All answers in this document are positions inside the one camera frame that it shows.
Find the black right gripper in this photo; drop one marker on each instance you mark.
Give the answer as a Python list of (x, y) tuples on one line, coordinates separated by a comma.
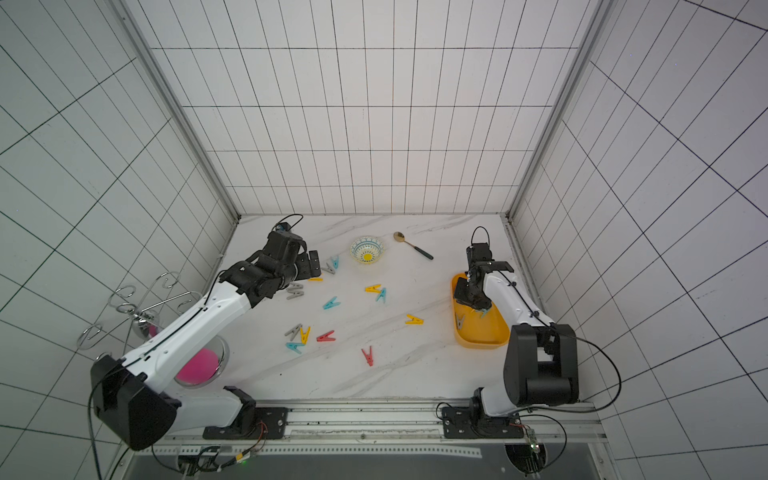
[(473, 294)]

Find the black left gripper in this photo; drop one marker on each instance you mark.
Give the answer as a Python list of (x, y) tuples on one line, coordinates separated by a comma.
[(305, 272)]

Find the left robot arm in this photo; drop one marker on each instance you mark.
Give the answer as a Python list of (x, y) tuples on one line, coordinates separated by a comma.
[(130, 394)]

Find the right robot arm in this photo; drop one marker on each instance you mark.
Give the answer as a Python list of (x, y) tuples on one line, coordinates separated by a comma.
[(540, 367)]

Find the yellow storage box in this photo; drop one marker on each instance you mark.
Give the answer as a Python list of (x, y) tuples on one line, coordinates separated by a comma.
[(489, 332)]

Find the grey clothespin pair left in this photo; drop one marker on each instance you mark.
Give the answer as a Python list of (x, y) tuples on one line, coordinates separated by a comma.
[(295, 290)]

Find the patterned small bowl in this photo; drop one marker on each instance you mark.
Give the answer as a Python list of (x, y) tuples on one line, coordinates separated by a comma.
[(366, 250)]

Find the red clothespin lower centre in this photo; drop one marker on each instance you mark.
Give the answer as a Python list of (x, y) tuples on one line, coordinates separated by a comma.
[(326, 337)]

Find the red clothespin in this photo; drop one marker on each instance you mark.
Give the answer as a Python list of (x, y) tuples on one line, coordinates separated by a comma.
[(368, 355), (326, 337)]

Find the red clothespin bottom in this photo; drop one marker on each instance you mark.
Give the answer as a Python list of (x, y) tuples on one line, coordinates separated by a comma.
[(368, 355)]

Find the pink bowl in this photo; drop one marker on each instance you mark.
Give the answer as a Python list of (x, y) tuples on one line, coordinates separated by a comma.
[(206, 365)]

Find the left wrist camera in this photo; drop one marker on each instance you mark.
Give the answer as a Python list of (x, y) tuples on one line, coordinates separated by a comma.
[(284, 246)]

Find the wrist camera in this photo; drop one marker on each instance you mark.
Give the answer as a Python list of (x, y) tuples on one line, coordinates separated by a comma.
[(284, 246), (479, 254)]

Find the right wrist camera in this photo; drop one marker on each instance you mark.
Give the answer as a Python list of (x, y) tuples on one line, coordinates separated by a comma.
[(479, 254)]

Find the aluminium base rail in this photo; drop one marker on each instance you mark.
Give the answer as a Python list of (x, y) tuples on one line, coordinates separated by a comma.
[(341, 427)]

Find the metal wire cup rack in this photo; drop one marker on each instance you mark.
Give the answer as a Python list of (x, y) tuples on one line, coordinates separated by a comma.
[(140, 313)]

